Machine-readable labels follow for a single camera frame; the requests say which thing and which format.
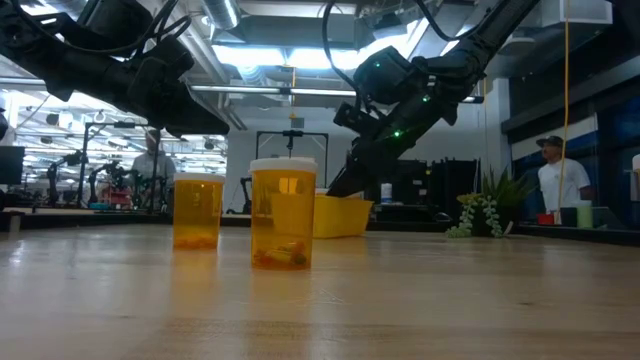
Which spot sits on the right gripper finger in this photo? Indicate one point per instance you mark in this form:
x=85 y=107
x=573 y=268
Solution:
x=347 y=175
x=367 y=175

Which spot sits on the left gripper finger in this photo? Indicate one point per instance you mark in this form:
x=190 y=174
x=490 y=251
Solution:
x=222 y=131
x=192 y=117

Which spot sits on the orange pill bottle white cap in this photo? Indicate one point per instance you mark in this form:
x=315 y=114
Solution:
x=197 y=215
x=283 y=250

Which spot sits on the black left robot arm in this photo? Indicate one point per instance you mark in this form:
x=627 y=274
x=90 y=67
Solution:
x=30 y=50

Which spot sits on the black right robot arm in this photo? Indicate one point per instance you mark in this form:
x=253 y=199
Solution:
x=480 y=40

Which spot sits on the yellow plastic basket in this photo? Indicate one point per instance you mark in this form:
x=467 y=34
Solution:
x=345 y=217

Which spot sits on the white canister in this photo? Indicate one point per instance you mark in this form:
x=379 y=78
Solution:
x=386 y=194

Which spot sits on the black right gripper knob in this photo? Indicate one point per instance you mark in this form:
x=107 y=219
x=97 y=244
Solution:
x=450 y=114

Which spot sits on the black gripper knob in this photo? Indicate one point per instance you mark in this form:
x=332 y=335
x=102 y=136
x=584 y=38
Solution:
x=450 y=114
x=149 y=84

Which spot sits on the black left gripper knob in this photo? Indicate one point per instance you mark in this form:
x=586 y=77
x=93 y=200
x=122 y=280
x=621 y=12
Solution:
x=149 y=84

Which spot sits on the person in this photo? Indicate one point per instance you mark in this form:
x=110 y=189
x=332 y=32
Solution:
x=152 y=167
x=560 y=185

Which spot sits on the long ceiling light bar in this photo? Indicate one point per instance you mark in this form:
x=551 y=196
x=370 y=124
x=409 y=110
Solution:
x=300 y=92

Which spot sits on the potted succulent with trailing strand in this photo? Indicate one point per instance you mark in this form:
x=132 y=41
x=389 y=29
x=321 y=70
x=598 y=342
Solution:
x=470 y=210

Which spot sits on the black monitor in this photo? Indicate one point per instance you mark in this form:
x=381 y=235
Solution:
x=11 y=165

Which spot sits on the red container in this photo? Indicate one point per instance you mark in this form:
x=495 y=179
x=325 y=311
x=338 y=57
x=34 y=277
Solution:
x=546 y=219

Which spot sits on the green cup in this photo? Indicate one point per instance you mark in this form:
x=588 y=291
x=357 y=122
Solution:
x=584 y=216

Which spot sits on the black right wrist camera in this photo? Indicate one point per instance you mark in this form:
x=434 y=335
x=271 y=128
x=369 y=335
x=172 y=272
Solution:
x=354 y=118

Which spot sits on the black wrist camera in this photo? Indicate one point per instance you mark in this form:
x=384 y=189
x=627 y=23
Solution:
x=354 y=118
x=167 y=56

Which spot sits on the black background rig frame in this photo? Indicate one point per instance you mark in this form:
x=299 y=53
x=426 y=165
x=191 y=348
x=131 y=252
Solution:
x=124 y=125
x=292 y=133

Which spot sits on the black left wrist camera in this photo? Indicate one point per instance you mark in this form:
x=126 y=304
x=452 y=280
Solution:
x=167 y=56

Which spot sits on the black aluminium table frame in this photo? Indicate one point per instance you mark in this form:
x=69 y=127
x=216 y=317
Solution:
x=125 y=220

